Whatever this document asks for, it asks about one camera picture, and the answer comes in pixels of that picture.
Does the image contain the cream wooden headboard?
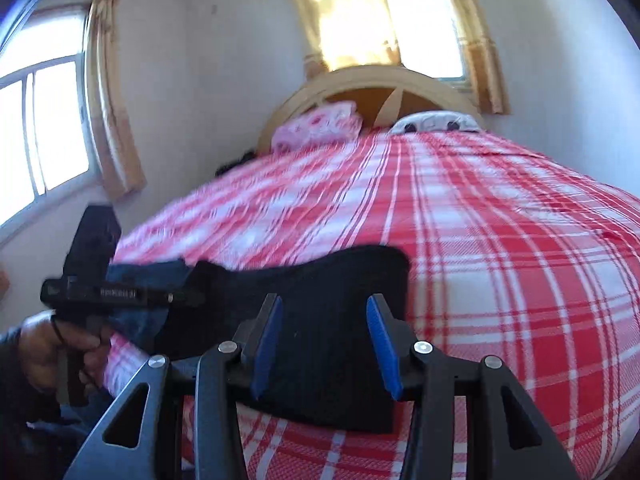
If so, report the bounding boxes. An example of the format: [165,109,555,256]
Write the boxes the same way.
[257,65,486,153]

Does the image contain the window behind headboard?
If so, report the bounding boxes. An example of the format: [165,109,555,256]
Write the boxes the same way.
[372,0,473,86]

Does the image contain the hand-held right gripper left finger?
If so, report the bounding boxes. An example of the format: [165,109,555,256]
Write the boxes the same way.
[65,294,284,480]

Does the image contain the pink floral pillow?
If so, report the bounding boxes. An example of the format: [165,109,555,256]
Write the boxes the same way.
[271,101,362,152]

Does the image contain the black pants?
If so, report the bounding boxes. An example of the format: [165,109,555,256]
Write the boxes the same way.
[107,244,411,435]

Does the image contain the person's left hand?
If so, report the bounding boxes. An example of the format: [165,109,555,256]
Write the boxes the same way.
[19,311,115,397]

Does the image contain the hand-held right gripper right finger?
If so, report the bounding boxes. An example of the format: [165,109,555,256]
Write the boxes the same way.
[366,295,576,480]

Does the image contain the side window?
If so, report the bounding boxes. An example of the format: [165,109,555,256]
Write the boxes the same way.
[0,5,101,241]

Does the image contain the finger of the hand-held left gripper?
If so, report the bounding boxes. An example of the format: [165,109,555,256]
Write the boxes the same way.
[169,290,207,309]

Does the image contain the person's left forearm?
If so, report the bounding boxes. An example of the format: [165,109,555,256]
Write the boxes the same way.
[0,327,32,431]

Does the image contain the wide beige curtain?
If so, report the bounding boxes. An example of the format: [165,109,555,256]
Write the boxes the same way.
[281,0,403,80]

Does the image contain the beige side window curtain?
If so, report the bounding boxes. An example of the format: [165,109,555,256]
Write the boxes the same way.
[84,0,147,200]

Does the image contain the bed with red plaid sheet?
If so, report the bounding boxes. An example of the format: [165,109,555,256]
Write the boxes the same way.
[102,127,640,480]

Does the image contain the white pillow with black print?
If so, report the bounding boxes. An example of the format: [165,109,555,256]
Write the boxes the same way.
[389,111,483,135]

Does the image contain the narrow beige curtain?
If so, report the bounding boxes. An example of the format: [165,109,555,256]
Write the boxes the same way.
[432,0,510,116]

